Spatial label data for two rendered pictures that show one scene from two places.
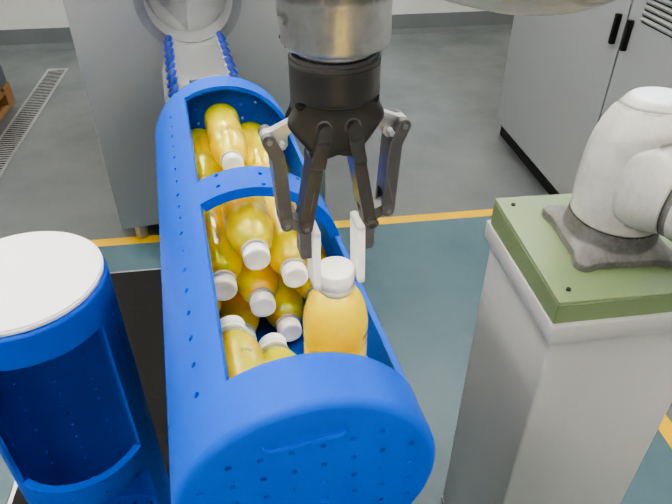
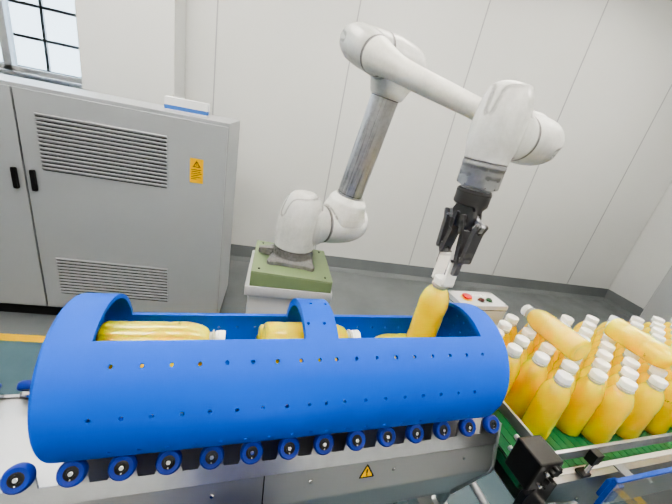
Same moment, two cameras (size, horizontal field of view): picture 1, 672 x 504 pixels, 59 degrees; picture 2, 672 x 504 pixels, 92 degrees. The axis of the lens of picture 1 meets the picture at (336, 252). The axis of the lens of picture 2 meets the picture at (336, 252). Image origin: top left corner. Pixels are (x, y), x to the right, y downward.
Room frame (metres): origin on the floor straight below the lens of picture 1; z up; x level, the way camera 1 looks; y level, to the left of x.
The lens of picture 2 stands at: (0.81, 0.71, 1.60)
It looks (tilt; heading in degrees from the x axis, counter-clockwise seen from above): 22 degrees down; 265
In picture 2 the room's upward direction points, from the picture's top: 12 degrees clockwise
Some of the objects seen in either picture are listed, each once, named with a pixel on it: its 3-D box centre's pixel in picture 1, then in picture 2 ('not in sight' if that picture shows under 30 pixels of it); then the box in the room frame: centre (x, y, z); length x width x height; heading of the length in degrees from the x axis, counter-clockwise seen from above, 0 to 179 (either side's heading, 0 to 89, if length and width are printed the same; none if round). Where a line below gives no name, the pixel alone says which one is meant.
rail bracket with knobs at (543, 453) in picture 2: not in sight; (530, 462); (0.21, 0.20, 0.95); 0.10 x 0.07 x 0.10; 105
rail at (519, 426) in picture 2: not in sight; (488, 390); (0.23, -0.01, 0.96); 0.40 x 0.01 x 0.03; 105
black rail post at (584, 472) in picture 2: not in sight; (589, 463); (0.04, 0.17, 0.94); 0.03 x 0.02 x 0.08; 15
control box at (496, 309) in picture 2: not in sight; (473, 309); (0.18, -0.32, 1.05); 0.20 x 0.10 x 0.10; 15
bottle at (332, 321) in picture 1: (335, 343); (428, 315); (0.48, 0.00, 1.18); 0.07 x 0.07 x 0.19
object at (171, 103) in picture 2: not in sight; (187, 106); (1.70, -1.48, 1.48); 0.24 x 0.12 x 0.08; 16
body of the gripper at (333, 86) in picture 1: (334, 102); (468, 208); (0.48, 0.00, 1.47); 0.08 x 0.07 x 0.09; 105
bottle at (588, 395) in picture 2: not in sight; (580, 402); (-0.02, 0.03, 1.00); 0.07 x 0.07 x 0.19
